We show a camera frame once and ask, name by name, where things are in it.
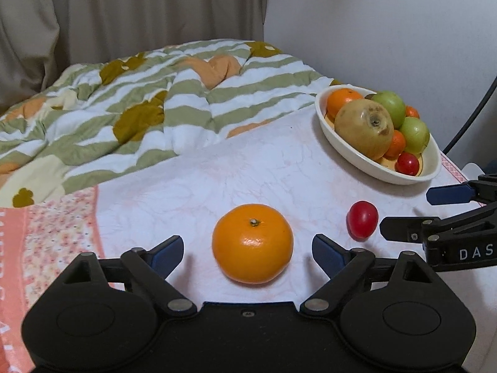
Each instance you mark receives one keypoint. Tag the small orange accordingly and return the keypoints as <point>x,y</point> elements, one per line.
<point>412,112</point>
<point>397,145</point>

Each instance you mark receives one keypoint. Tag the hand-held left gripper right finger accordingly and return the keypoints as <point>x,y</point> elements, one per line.
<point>328,255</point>

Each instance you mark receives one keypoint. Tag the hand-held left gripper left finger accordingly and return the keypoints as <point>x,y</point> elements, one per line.
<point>171,255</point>

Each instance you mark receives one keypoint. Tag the yellow-brown pear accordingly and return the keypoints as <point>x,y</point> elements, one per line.
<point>361,128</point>

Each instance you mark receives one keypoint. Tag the large orange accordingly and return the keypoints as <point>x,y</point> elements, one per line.
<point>252,244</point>
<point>341,99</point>

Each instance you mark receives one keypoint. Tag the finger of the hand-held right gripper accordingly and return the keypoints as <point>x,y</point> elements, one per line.
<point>446,194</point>
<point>400,228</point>

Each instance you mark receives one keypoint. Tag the green round fruit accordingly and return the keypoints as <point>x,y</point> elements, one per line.
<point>415,136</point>
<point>392,103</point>

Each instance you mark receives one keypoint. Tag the red cherry tomato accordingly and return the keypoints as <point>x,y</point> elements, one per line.
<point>363,219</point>
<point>407,163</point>

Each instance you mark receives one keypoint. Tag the striped floral blanket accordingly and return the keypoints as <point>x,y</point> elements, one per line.
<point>116,97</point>

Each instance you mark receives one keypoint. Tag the beige curtain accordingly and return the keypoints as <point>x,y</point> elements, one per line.
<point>136,7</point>

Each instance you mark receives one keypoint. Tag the cream bowl with yellow print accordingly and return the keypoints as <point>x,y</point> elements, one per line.
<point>361,159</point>

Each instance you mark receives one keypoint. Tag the white object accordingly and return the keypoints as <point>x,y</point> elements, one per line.
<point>474,171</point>

